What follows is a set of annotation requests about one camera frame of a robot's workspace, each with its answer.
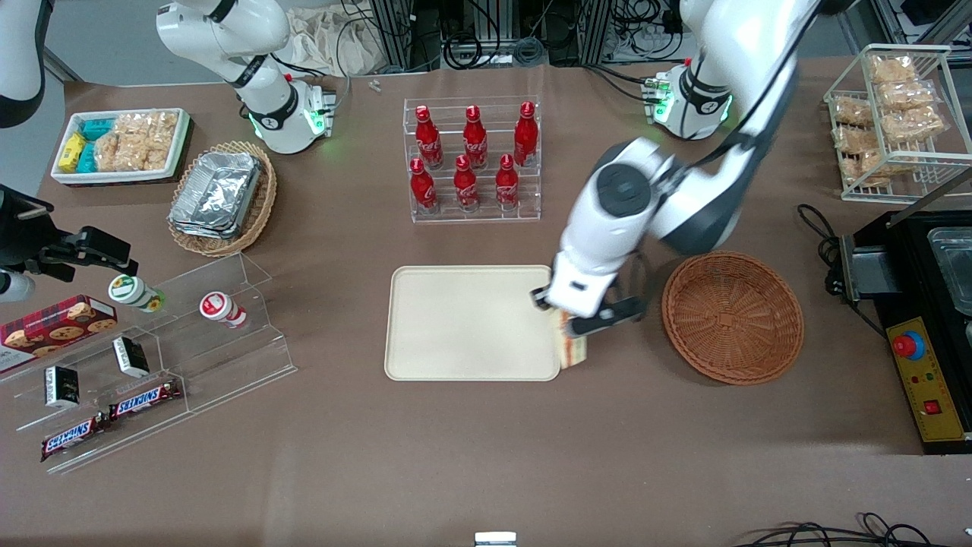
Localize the black appliance power cable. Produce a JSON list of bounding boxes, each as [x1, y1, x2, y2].
[[796, 204, 889, 339]]

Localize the stack of foil trays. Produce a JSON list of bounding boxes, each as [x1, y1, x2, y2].
[[169, 151, 263, 239]]

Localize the white wire basket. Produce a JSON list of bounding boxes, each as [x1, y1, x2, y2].
[[824, 44, 972, 203]]

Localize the light oval wicker basket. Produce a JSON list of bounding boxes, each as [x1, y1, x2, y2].
[[167, 141, 278, 258]]

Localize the steel pan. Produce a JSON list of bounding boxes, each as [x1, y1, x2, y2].
[[926, 226, 972, 316]]

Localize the black floor cables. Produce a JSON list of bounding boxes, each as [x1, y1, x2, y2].
[[733, 513, 972, 547]]

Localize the red tartan cookie box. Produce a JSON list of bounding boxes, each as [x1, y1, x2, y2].
[[0, 295, 118, 373]]

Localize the white bottle with green lid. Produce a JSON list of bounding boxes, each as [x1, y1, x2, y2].
[[108, 274, 166, 313]]

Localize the clear acrylic bottle rack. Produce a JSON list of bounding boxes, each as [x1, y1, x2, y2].
[[402, 96, 542, 224]]

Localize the round brown wicker basket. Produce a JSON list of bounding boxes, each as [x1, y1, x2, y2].
[[661, 251, 805, 386]]

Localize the Snickers chocolate bar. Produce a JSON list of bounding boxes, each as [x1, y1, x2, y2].
[[109, 378, 183, 421], [40, 414, 111, 463]]

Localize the coiled black cable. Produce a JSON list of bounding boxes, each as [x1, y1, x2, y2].
[[444, 34, 502, 71]]

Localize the yellow snack packet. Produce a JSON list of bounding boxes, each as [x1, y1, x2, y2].
[[58, 133, 87, 172]]

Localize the aluminium frame rack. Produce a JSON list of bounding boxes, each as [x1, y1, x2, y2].
[[368, 0, 684, 73]]

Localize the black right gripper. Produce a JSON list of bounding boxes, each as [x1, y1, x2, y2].
[[0, 185, 139, 276]]

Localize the white bottle with red lid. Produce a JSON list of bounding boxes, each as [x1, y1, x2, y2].
[[199, 292, 248, 329]]

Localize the clear bag of rice crackers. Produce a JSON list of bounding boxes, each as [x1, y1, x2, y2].
[[95, 135, 172, 172], [114, 112, 179, 147]]

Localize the clear bag of fried snacks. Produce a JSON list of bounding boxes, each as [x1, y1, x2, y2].
[[885, 106, 947, 145], [877, 80, 939, 112], [832, 97, 874, 126], [843, 152, 921, 188], [869, 55, 917, 86], [835, 125, 882, 154]]

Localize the beige plastic tray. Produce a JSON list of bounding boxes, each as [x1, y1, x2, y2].
[[383, 264, 561, 382]]

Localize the red cola bottle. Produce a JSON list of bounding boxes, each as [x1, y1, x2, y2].
[[454, 155, 481, 213], [514, 102, 539, 168], [410, 158, 440, 214], [415, 105, 444, 169], [495, 154, 520, 211], [464, 106, 488, 169]]

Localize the yellow control box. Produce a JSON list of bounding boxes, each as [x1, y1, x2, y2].
[[887, 318, 970, 443]]

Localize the small black and white carton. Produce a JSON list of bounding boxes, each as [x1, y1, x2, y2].
[[112, 336, 151, 378], [43, 365, 81, 409]]

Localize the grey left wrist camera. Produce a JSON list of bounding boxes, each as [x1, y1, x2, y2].
[[570, 298, 648, 337]]

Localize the white rectangular snack tray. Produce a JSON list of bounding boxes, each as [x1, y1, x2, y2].
[[50, 108, 191, 185]]

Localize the triangle sandwich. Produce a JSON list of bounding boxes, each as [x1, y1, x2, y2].
[[558, 308, 589, 371]]

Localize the beige cloth bag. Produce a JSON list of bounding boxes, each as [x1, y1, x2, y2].
[[285, 8, 384, 77]]

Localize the clear acrylic stepped shelf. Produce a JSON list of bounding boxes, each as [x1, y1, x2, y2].
[[0, 252, 298, 476]]

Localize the black countertop appliance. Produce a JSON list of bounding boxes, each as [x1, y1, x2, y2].
[[839, 163, 972, 457]]

